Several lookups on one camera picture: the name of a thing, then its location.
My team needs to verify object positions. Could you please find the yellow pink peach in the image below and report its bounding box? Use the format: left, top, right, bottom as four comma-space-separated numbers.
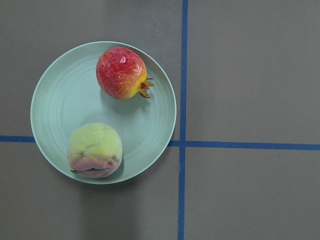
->
67, 123, 123, 178

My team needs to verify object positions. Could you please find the green plate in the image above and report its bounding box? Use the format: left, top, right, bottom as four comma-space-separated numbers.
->
30, 41, 177, 185

